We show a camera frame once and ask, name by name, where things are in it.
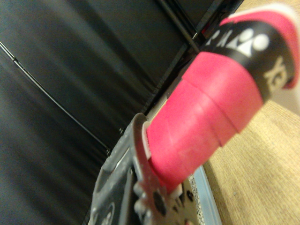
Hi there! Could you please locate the curtain stand pole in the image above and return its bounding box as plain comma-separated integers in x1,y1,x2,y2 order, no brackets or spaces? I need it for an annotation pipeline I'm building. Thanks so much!
0,41,111,153
156,0,200,53

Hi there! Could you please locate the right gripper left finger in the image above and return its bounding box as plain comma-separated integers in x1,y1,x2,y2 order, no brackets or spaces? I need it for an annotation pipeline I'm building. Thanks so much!
92,112,167,195

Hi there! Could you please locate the blue litter tray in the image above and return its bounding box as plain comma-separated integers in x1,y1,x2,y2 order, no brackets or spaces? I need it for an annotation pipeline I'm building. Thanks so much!
187,164,222,225

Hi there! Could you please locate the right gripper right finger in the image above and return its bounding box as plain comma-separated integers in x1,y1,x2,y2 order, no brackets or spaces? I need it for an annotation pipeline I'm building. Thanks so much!
164,180,197,225

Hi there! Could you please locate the white scoop with red handle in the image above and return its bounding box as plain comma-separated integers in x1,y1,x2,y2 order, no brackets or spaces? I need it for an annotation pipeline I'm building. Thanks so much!
146,2,300,188

